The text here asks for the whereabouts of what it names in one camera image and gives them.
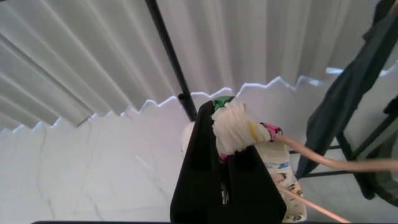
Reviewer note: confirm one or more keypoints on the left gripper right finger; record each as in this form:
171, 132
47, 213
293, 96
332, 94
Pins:
252, 189

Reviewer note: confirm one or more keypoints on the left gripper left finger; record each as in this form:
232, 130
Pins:
196, 180

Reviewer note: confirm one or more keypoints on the cream printed garment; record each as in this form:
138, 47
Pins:
236, 130

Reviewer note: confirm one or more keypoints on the pink clothes hanger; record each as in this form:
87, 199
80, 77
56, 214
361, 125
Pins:
342, 164

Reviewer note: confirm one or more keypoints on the dark grey shirt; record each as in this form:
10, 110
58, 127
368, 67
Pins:
342, 102

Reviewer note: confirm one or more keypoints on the black clothes rack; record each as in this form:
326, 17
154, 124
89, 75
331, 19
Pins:
169, 53

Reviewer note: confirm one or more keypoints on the white curtain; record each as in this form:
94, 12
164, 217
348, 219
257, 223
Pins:
93, 46

